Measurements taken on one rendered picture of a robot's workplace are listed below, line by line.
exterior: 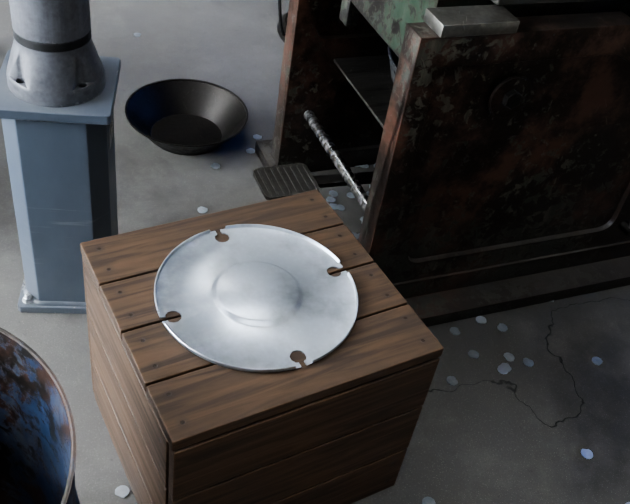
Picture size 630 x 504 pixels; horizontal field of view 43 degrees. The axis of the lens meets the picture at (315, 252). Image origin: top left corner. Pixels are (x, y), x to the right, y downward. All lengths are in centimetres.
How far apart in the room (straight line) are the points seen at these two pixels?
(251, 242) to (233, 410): 31
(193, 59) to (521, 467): 147
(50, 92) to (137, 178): 64
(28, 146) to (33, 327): 38
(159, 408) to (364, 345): 29
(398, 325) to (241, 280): 23
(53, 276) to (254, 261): 49
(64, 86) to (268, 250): 40
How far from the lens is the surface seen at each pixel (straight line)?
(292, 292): 116
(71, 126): 135
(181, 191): 189
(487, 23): 132
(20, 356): 95
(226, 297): 114
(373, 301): 118
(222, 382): 105
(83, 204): 144
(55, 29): 129
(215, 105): 214
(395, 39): 148
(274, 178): 168
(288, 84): 182
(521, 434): 156
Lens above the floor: 117
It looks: 42 degrees down
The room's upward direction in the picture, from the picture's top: 10 degrees clockwise
